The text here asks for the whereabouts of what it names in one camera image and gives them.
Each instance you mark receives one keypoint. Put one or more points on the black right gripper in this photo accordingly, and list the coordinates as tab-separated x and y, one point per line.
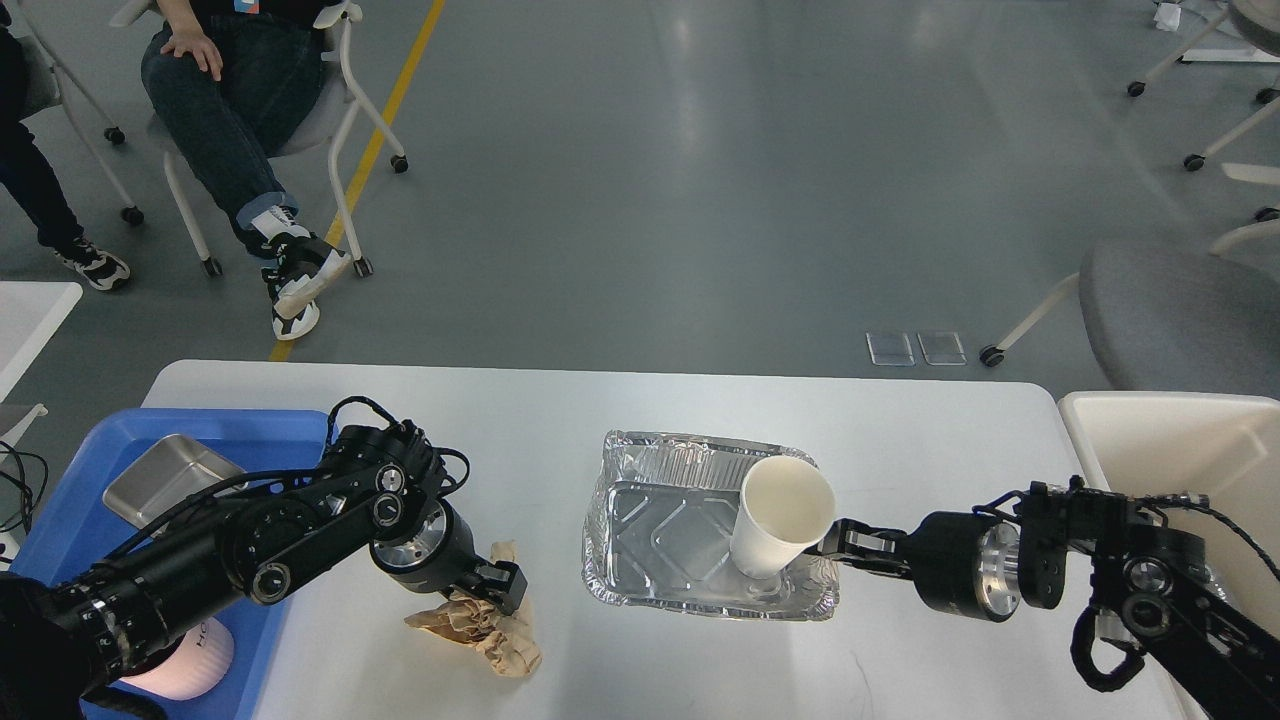
963	564

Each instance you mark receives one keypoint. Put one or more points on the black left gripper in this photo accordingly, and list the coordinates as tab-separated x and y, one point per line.
440	556

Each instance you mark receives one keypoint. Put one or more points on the brown paper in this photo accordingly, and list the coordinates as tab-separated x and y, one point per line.
507	642

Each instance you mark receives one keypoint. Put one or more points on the white paper cup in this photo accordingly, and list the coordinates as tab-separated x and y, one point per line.
785	506

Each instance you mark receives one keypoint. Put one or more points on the aluminium foil tray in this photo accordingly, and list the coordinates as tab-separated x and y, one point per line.
659	528

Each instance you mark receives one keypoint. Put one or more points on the pink plastic mug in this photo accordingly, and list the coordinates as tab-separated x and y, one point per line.
190	668

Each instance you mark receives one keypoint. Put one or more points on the stainless steel tray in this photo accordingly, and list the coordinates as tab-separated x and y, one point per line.
165	474

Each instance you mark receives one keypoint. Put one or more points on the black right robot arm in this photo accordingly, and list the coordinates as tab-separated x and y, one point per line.
1151	593

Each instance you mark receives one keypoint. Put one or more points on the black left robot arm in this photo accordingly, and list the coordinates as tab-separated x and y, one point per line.
260	535

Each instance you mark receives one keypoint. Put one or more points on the clear floor plate left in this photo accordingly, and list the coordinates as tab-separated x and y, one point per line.
890	348

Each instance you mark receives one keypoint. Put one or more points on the clear floor plate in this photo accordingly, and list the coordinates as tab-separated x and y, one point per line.
890	348
942	348

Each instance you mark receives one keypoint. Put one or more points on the clear floor plate right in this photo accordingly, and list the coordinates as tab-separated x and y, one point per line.
942	348

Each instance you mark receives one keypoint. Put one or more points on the white plastic bin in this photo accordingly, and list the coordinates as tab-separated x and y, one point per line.
1223	446

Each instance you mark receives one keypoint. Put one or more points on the grey office chair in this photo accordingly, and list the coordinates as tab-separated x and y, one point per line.
1165	319

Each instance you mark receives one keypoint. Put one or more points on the blue plastic tray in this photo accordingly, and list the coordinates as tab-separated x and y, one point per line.
76	528

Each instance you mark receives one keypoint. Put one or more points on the grey white rolling chair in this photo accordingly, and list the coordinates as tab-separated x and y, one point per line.
327	125

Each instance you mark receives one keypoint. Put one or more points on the white side table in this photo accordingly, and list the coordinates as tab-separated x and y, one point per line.
31	312

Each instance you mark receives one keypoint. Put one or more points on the seated person in black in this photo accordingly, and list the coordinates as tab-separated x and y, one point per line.
231	81

